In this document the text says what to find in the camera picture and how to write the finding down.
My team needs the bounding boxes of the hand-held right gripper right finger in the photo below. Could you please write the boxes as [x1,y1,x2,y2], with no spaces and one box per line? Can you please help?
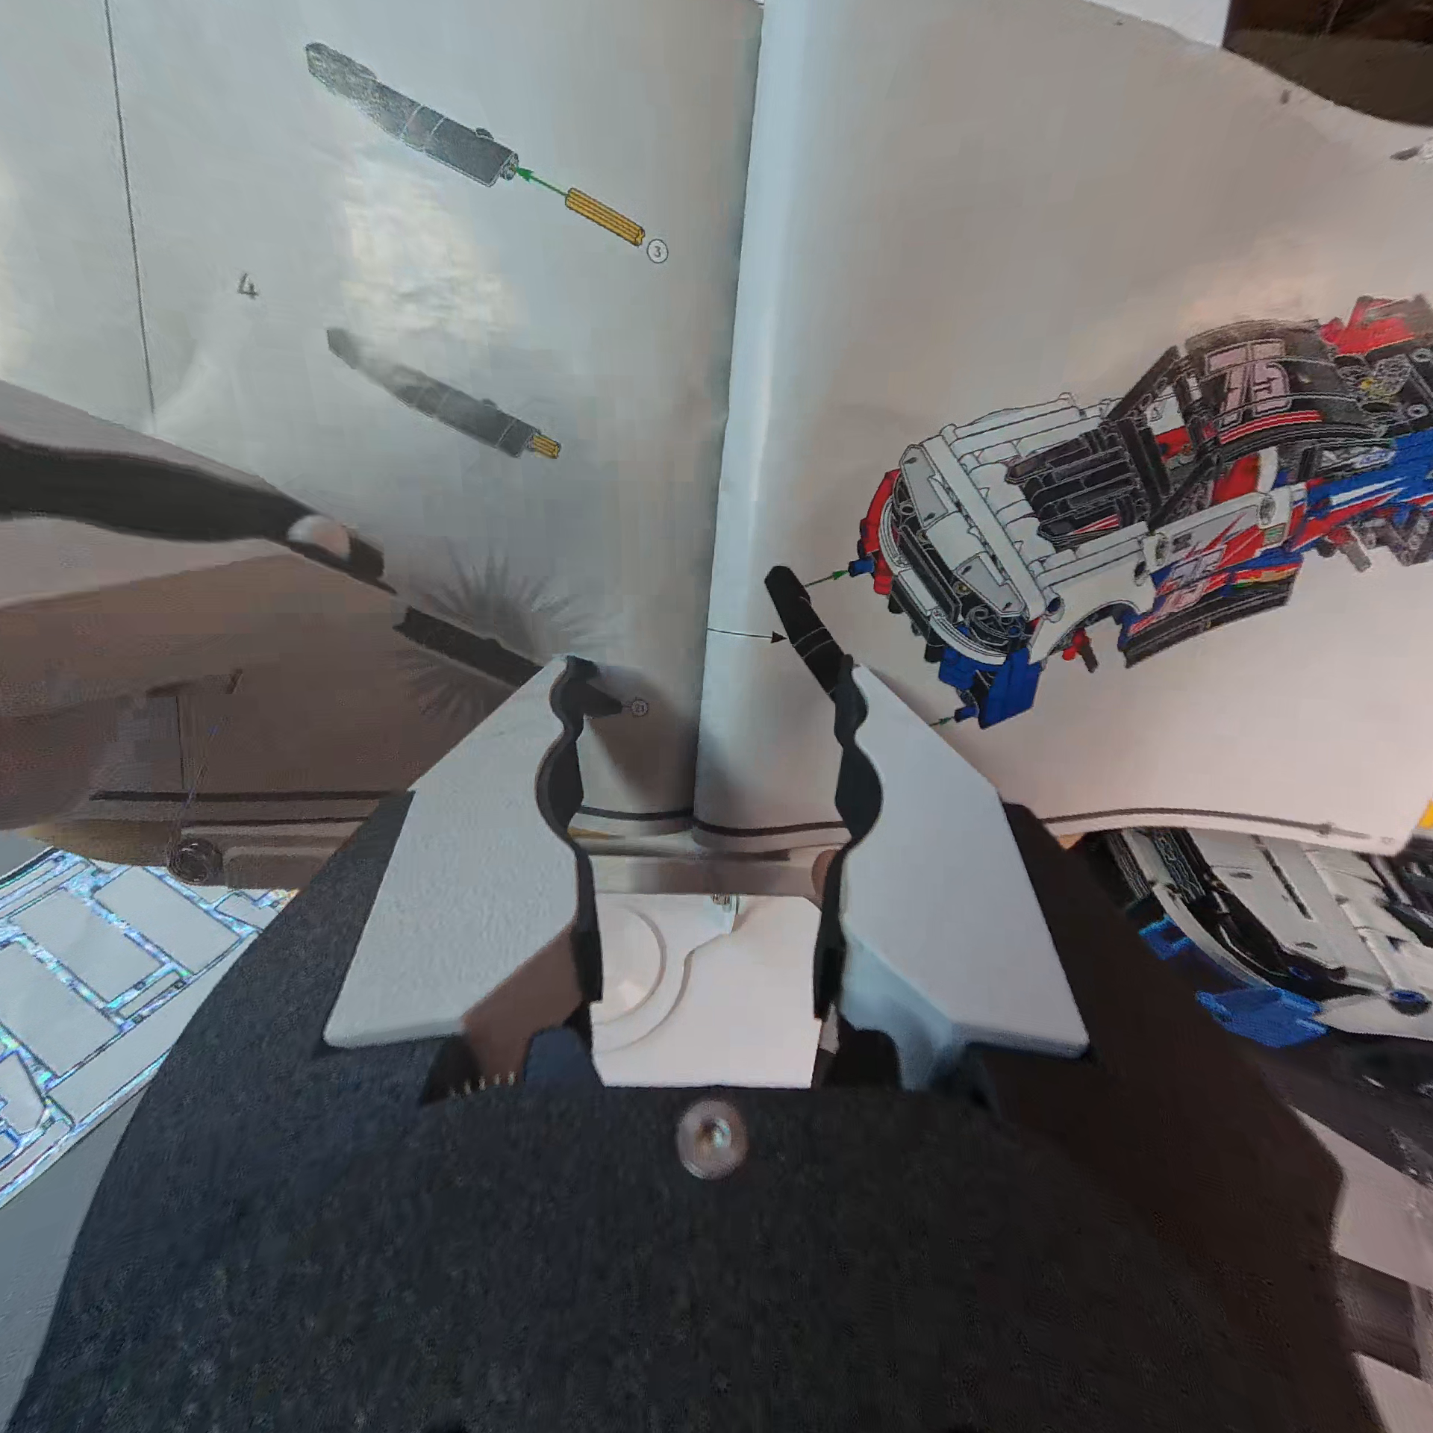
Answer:
[810,660,1092,1093]

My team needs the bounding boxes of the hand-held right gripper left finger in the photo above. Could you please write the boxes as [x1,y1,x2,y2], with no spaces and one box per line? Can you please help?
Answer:
[322,654,608,1084]

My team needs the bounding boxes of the printed car model box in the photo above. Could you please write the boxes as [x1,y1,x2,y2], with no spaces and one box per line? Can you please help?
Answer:
[1071,820,1433,1057]

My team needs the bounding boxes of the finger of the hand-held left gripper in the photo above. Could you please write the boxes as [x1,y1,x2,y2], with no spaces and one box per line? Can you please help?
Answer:
[0,378,395,590]
[0,518,541,721]

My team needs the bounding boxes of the open instruction booklet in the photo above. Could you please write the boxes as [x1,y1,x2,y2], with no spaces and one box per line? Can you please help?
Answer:
[0,0,1433,859]

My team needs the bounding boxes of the shiny sticker sheet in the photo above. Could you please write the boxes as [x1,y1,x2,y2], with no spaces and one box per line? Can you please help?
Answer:
[0,845,299,1208]

